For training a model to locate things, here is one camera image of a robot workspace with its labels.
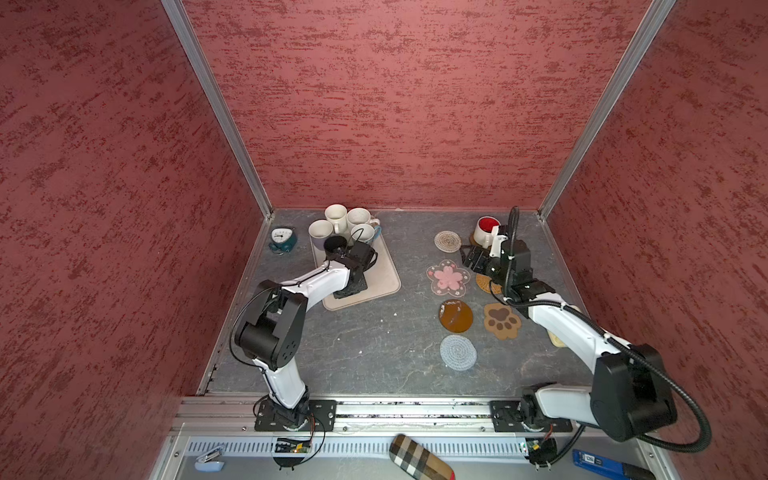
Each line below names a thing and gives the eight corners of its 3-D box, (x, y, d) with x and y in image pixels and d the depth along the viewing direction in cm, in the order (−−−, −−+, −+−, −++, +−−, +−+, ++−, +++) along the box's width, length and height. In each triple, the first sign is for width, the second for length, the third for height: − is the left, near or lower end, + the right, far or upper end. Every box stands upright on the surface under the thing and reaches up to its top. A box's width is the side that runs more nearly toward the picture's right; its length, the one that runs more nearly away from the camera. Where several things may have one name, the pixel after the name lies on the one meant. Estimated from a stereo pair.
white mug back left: (310, 251, 109) (305, 238, 103) (314, 233, 115) (310, 219, 109) (333, 251, 109) (329, 238, 103) (336, 233, 115) (333, 219, 109)
